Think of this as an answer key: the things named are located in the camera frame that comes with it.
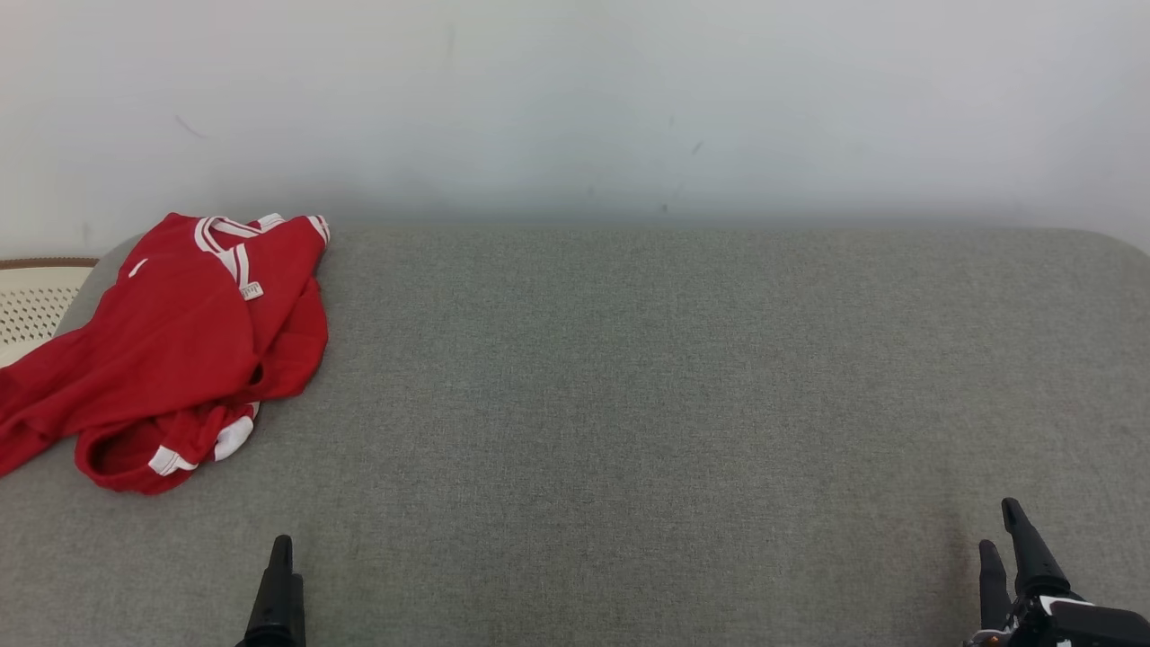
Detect cream perforated laundry basket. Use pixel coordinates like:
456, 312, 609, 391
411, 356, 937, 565
0, 258, 100, 369

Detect red basketball jersey white sleeves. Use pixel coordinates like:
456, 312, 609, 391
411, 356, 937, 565
0, 213, 332, 479

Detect red shorts with white stripe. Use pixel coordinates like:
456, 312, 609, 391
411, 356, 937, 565
75, 270, 330, 496

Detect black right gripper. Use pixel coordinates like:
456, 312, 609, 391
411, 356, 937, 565
966, 498, 1072, 647

